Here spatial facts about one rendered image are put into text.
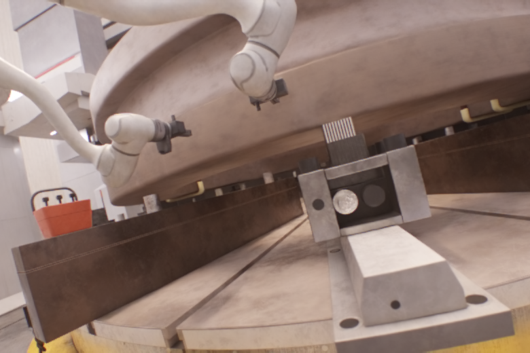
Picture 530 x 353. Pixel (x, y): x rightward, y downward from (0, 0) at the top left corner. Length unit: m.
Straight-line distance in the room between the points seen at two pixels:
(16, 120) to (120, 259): 3.48
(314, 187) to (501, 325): 0.54
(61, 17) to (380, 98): 4.58
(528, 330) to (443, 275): 0.41
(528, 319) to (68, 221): 1.55
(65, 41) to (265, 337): 4.62
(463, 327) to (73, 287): 1.27
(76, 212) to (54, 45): 3.91
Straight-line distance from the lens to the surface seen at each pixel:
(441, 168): 2.14
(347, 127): 1.08
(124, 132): 1.00
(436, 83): 1.34
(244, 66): 0.76
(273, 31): 0.82
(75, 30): 4.84
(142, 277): 1.48
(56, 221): 1.35
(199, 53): 1.66
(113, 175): 1.10
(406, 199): 0.90
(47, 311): 1.34
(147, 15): 0.76
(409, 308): 0.61
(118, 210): 5.50
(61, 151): 5.52
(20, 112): 4.62
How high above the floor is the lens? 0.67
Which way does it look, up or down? level
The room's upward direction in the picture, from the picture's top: 15 degrees counter-clockwise
